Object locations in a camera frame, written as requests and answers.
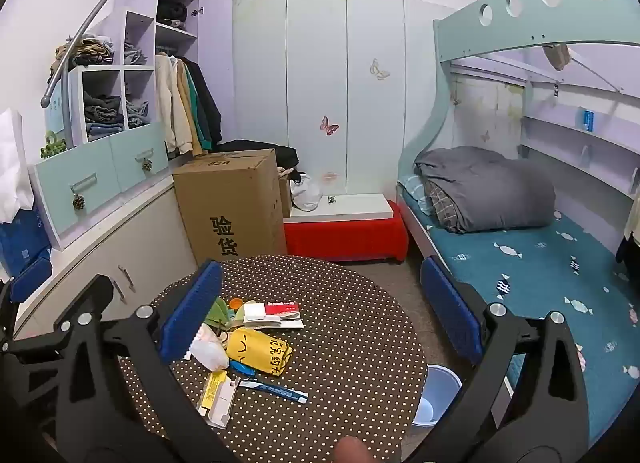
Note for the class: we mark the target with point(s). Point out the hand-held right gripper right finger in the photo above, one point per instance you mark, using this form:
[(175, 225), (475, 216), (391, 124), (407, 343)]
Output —
[(450, 313)]

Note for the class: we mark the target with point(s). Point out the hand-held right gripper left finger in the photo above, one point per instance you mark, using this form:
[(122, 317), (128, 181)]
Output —
[(192, 313)]

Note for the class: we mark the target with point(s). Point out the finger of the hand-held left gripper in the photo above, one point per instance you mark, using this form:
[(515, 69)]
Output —
[(92, 290), (30, 280)]

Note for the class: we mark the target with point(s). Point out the toy cactus plant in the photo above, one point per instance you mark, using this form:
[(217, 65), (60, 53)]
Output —
[(219, 310)]

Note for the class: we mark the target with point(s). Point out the white plastic bag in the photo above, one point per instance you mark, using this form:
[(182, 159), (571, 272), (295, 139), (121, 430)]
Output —
[(207, 350), (306, 193)]

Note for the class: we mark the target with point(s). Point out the orange bottle cap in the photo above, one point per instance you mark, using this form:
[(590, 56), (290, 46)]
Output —
[(236, 302)]

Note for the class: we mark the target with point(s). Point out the small white box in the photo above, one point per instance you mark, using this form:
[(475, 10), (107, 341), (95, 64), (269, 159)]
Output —
[(254, 312)]

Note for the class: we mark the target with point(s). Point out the light blue bin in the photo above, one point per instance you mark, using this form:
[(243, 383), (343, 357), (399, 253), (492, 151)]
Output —
[(440, 383)]

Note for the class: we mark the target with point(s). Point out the yellow plastic bag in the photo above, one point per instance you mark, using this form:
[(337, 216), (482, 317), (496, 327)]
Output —
[(255, 348)]

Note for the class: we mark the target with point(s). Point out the blue plastic wrapper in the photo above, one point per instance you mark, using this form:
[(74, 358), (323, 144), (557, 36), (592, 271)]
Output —
[(242, 369)]

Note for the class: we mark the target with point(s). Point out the yellow white carton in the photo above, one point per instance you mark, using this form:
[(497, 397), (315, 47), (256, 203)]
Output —
[(215, 388)]

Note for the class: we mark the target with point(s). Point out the red and white box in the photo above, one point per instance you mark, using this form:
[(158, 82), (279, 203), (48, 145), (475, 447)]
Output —
[(282, 308)]

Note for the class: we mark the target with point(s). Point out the white paper leaflet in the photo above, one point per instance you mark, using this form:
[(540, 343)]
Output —
[(292, 323)]

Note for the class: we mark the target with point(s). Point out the blue white long package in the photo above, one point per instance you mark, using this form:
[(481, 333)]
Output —
[(280, 391)]

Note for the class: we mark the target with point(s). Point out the person's right hand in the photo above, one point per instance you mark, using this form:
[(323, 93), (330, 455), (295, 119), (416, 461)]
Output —
[(352, 450)]

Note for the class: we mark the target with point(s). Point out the blue bag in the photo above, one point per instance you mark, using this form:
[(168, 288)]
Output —
[(22, 243)]

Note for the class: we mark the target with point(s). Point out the white cabinet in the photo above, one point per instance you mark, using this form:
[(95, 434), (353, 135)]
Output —
[(150, 243)]

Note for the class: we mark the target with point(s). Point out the teal patterned mattress sheet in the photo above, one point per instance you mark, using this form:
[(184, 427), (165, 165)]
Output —
[(525, 268)]

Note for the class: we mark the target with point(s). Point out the pine cone ornament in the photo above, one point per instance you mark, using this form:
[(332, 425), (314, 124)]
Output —
[(147, 165), (78, 202)]

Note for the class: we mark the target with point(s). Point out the wide light blue drawer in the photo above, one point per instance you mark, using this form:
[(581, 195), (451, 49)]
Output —
[(75, 178)]

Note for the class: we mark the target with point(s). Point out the brown dotted tablecloth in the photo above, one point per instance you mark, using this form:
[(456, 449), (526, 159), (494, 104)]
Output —
[(340, 343)]

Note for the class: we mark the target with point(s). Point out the large cardboard box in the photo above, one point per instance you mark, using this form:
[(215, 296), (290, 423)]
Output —
[(230, 203)]

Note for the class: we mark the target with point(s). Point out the red bench with white top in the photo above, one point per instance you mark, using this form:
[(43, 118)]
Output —
[(345, 238)]

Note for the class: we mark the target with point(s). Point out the light blue pillow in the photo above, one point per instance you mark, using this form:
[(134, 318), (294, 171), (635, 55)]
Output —
[(412, 188)]

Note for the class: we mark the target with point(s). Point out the grey duvet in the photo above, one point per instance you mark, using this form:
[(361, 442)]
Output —
[(500, 188)]

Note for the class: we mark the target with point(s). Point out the green ornament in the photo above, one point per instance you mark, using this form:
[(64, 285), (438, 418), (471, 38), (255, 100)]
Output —
[(52, 147)]

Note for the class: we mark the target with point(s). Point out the narrow light blue drawer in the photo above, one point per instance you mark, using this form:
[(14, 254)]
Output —
[(137, 150)]

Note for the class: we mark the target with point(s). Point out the small cardboard box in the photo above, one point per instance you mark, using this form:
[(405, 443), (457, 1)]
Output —
[(285, 195)]

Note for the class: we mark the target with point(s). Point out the dark grey folded clothes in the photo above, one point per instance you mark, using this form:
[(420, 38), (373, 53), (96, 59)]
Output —
[(102, 115)]

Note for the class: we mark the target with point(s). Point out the black clothing pile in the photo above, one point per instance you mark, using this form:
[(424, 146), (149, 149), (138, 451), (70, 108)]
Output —
[(280, 155)]

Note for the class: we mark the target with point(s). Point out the faded pink butterfly sticker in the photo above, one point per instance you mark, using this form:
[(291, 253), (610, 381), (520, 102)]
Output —
[(331, 176)]

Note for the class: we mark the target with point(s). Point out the black hanging garment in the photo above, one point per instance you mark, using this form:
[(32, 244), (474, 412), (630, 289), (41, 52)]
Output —
[(629, 253)]

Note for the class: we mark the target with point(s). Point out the green hanging garment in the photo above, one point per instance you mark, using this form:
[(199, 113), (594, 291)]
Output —
[(200, 118)]

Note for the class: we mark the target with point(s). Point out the cream hanging jacket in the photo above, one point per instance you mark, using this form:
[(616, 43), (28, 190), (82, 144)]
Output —
[(170, 103)]

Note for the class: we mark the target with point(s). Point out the cream hanging shirt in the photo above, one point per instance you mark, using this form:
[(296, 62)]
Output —
[(632, 218)]

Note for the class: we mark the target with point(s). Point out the black hanging coat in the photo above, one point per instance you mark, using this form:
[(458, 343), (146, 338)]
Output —
[(210, 103)]

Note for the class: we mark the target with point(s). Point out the purple white shelf unit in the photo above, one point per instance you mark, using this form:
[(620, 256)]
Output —
[(137, 78)]

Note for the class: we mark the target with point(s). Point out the mixed folded clothes pile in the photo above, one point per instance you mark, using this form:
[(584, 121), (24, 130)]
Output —
[(90, 53)]

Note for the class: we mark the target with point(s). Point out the small blue box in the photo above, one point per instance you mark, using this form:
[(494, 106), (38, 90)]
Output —
[(587, 119)]

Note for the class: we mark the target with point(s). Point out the small grey folded clothes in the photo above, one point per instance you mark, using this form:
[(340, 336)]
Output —
[(135, 55)]

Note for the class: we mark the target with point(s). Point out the purple cabinet door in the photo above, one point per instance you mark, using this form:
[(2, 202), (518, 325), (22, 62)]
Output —
[(217, 68)]

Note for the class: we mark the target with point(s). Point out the cream butterfly sticker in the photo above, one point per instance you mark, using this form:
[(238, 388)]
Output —
[(380, 69)]

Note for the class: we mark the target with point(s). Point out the white wardrobe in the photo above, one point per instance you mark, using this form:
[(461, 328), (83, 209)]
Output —
[(310, 68)]

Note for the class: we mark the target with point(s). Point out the brown hanging cloth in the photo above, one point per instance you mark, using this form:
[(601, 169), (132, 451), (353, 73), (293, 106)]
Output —
[(557, 55)]

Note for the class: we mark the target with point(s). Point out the grey metal bed rod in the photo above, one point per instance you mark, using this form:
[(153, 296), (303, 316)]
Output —
[(597, 74)]

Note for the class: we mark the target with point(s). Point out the black folded clothes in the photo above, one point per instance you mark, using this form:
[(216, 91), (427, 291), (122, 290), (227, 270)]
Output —
[(172, 13)]

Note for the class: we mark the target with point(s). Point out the purple wall shelf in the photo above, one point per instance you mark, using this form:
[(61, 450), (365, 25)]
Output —
[(550, 135)]

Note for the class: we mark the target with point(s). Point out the light green bunk bed frame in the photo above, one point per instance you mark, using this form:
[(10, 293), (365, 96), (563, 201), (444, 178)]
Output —
[(450, 33)]

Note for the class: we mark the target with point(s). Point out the curved grey metal rail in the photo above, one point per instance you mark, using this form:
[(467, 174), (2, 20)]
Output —
[(100, 5)]

